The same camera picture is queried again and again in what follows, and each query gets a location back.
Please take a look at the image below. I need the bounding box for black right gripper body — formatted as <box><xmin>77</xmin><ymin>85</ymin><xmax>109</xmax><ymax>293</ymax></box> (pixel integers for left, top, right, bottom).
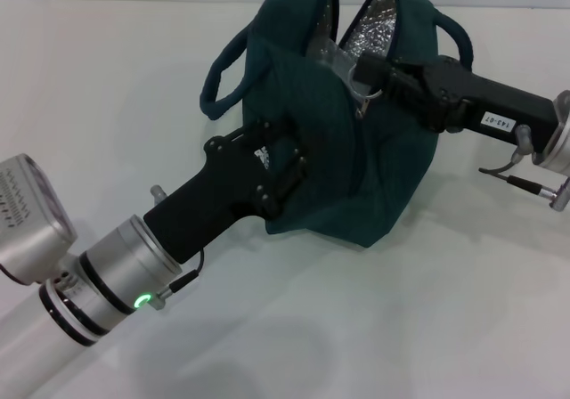
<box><xmin>420</xmin><ymin>56</ymin><xmax>558</xmax><ymax>154</ymax></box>

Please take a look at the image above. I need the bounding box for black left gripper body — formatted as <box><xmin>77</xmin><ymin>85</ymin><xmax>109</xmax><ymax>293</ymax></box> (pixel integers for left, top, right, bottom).
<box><xmin>142</xmin><ymin>134</ymin><xmax>286</xmax><ymax>267</ymax></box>

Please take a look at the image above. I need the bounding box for clear lunch box blue lid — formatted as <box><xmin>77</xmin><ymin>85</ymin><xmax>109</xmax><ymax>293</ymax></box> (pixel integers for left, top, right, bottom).
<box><xmin>316</xmin><ymin>40</ymin><xmax>371</xmax><ymax>98</ymax></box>

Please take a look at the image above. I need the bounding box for dark teal fabric lunch bag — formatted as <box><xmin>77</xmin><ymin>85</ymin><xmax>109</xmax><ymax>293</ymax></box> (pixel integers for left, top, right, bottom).
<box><xmin>199</xmin><ymin>0</ymin><xmax>476</xmax><ymax>249</ymax></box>

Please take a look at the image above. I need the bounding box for right gripper cable with plug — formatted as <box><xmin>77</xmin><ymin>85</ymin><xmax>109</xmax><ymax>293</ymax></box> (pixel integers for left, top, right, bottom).
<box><xmin>477</xmin><ymin>124</ymin><xmax>570</xmax><ymax>214</ymax></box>

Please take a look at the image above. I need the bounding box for gripper cable with plug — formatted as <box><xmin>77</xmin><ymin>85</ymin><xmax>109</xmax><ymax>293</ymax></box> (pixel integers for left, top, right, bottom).
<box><xmin>149</xmin><ymin>184</ymin><xmax>207</xmax><ymax>312</ymax></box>
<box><xmin>477</xmin><ymin>124</ymin><xmax>570</xmax><ymax>214</ymax></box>

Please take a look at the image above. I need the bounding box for left gripper cable with plug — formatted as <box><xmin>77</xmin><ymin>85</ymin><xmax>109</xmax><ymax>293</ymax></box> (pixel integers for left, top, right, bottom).
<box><xmin>149</xmin><ymin>184</ymin><xmax>207</xmax><ymax>312</ymax></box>

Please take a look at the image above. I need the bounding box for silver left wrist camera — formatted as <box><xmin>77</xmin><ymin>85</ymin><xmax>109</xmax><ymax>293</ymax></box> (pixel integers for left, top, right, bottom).
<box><xmin>0</xmin><ymin>152</ymin><xmax>78</xmax><ymax>285</ymax></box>

